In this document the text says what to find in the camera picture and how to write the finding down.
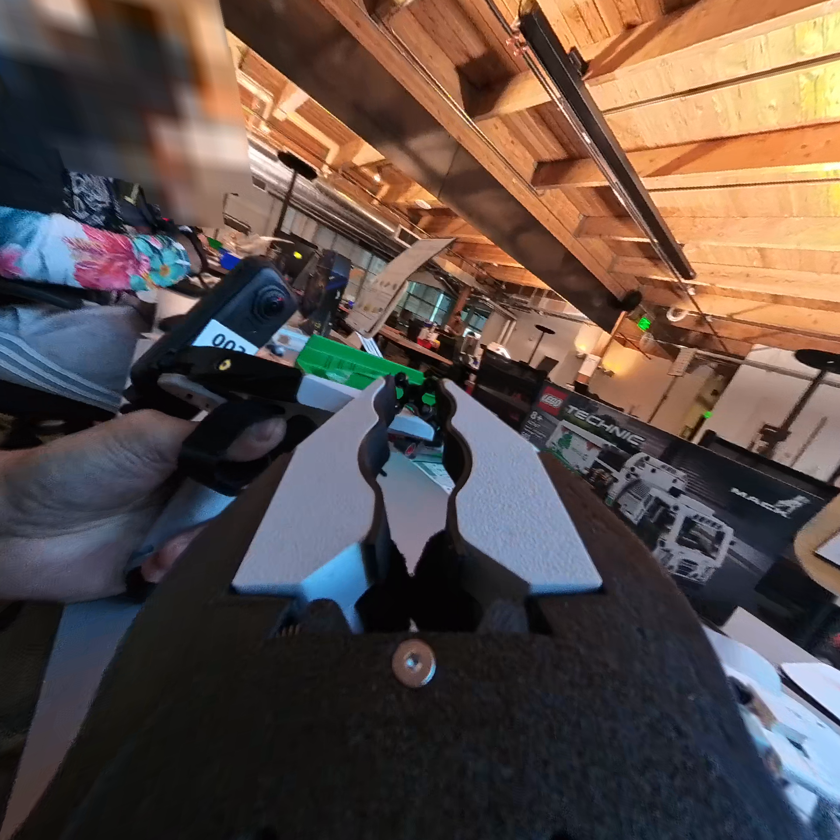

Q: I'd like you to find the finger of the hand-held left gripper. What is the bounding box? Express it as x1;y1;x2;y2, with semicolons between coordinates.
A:
297;374;439;442

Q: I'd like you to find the black floor lamp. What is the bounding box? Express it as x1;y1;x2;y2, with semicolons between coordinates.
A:
533;323;560;376
277;151;321;240

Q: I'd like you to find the green white sticker sheet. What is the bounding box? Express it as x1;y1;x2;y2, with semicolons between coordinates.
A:
407;456;457;494

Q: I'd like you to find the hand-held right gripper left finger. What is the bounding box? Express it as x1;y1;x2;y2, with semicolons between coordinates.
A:
231;377;399;634

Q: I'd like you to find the white poster board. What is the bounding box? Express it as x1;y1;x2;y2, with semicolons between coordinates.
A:
344;238;457;337

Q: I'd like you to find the wooden display board with sheet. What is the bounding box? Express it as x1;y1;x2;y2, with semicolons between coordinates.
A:
793;493;840;595

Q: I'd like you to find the open instruction booklet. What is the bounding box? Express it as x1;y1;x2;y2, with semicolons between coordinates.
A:
702;607;821;697

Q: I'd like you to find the dark lego set box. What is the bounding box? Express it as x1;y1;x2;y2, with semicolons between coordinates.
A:
521;379;840;624

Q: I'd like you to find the black ceiling rail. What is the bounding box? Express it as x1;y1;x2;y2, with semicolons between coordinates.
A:
518;7;697;282

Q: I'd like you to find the person's left hand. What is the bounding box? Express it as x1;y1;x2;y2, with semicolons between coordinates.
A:
0;410;290;603

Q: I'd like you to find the green plastic bin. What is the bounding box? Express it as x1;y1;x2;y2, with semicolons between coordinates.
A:
295;335;437;404

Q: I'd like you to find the black cross lego connector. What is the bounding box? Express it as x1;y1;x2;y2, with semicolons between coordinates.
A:
394;371;439;417

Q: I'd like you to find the partly built lego truck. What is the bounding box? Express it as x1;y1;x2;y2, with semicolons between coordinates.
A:
725;676;840;815

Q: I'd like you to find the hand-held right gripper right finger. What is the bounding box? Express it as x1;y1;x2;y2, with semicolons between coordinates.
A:
436;378;605;631

